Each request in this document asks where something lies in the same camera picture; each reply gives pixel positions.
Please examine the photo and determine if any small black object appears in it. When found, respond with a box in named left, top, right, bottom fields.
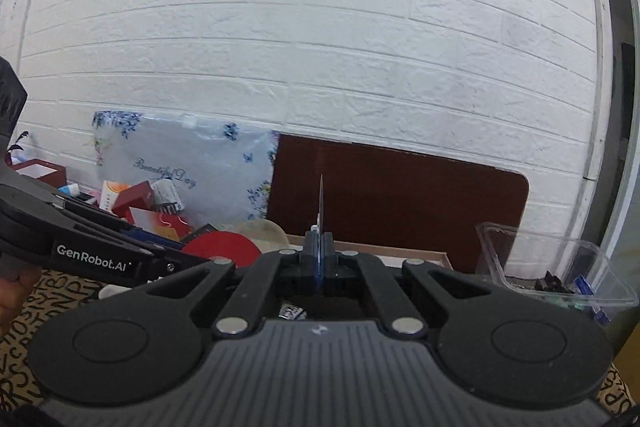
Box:
left=533, top=270, right=574, bottom=294

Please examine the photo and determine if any blue label packet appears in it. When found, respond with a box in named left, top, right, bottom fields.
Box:
left=574, top=275, right=611, bottom=324

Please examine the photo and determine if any floral plastic bag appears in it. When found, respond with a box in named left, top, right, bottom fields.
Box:
left=91, top=109, right=282, bottom=230

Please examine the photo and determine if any clear plastic container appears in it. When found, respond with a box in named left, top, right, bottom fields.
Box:
left=474, top=221, right=640, bottom=314

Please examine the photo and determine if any glass door panel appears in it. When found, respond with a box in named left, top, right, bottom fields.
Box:
left=580, top=0, right=640, bottom=358

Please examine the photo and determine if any person's left hand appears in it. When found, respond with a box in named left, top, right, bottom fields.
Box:
left=0, top=266, right=43, bottom=324

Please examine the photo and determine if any dark brown board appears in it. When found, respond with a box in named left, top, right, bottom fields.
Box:
left=266, top=131, right=531, bottom=276

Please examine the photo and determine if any red paper bag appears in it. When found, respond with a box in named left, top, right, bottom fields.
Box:
left=126, top=206, right=195, bottom=244

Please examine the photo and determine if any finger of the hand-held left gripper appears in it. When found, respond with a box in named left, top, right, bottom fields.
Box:
left=59, top=196, right=168, bottom=254
left=145, top=247, right=215, bottom=283

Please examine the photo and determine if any letter-print desktop cloth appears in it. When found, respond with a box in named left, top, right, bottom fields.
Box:
left=0, top=267, right=640, bottom=427

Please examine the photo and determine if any black white printed packet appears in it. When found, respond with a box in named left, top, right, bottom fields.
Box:
left=279, top=301, right=307, bottom=321

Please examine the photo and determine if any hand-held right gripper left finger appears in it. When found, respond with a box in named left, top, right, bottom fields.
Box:
left=107, top=231, right=321, bottom=339

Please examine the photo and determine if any red round lid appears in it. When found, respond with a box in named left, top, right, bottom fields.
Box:
left=181, top=230, right=262, bottom=269

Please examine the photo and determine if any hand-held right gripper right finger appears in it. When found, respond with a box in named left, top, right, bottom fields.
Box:
left=320, top=231, right=507, bottom=338

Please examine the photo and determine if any white orange box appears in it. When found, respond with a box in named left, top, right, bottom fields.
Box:
left=99, top=180, right=132, bottom=212

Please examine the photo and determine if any red box with white inside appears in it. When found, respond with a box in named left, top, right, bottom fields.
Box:
left=9, top=158, right=68, bottom=190

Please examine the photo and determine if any cream round lid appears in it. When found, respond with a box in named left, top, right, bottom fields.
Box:
left=220, top=219, right=289, bottom=254

